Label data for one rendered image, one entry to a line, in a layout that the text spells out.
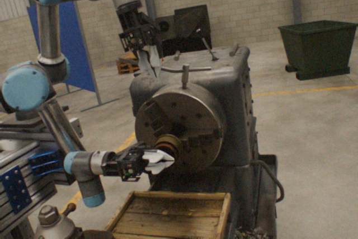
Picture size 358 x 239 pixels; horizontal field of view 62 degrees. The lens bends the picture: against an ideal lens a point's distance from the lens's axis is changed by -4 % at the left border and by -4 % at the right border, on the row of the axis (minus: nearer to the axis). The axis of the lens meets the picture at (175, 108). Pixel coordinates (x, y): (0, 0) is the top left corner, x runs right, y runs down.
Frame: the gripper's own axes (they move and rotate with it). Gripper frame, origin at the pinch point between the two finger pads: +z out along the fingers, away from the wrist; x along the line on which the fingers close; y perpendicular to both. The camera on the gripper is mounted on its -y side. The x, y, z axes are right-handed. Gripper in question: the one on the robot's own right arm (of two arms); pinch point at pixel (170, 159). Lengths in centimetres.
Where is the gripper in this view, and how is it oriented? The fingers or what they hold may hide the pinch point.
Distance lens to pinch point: 92.6
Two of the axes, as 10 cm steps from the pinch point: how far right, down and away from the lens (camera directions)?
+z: 9.4, -0.7, -3.3
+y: -2.9, 3.4, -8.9
